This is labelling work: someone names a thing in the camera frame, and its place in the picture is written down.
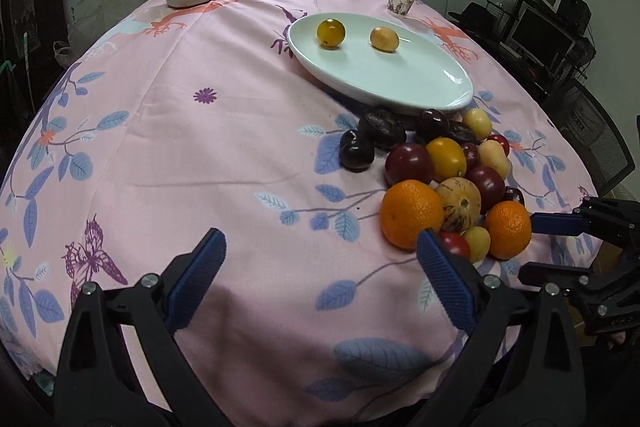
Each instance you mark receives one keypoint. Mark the large yellow pear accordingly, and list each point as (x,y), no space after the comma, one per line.
(492,155)

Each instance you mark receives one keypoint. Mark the small dark cherry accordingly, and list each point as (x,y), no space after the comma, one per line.
(355,153)

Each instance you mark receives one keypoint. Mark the yellow orange tomato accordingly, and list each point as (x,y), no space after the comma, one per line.
(447,158)

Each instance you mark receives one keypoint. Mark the computer monitor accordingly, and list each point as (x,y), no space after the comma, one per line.
(536,37)

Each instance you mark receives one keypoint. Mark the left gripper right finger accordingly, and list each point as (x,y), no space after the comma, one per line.
(520,365)

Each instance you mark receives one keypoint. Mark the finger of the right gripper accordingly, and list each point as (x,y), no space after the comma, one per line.
(560,224)
(572,281)

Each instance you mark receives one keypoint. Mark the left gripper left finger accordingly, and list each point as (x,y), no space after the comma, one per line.
(96,384)

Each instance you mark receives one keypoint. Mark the white oval plate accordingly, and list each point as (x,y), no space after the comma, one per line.
(417,76)

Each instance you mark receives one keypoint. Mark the large orange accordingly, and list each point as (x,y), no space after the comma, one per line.
(407,209)

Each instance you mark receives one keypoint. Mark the dark red cherry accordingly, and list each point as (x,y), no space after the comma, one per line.
(471,155)

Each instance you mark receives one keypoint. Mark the dark red plum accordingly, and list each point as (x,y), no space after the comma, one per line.
(408,161)

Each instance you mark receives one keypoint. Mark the pale yellow round fruit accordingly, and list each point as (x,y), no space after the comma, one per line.
(478,121)

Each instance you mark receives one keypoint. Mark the small tan longan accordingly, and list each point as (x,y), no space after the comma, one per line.
(384,39)

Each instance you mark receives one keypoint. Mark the green yellow tomato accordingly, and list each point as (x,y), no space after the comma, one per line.
(331,33)

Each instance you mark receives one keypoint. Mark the dark water chestnut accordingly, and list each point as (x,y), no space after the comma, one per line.
(380,127)
(461,133)

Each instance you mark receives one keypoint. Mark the round tan pear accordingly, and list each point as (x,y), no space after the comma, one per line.
(478,239)

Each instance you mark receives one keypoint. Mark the small orange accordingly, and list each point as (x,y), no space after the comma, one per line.
(510,229)

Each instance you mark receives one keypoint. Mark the striped pepino melon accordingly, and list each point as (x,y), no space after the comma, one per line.
(461,202)

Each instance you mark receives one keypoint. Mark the small red cherry tomato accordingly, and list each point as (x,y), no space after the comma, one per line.
(455,244)

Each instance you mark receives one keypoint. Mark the large red plum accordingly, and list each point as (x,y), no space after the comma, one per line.
(490,185)

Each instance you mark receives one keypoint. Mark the dark purple cherry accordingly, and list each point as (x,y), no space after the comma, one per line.
(430,125)

